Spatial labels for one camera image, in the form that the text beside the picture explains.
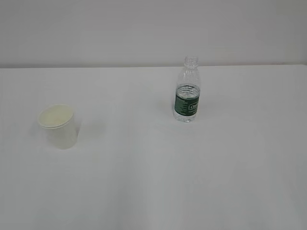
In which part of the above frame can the white paper cup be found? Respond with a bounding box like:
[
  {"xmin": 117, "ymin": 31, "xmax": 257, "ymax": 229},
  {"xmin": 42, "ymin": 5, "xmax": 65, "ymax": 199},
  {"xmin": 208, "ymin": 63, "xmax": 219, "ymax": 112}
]
[{"xmin": 38, "ymin": 104, "xmax": 77, "ymax": 150}]

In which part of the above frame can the clear water bottle green label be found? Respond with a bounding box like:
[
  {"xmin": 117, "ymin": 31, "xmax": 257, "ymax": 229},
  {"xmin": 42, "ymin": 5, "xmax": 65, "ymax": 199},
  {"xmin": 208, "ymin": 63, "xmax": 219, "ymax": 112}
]
[{"xmin": 173, "ymin": 56, "xmax": 201, "ymax": 123}]

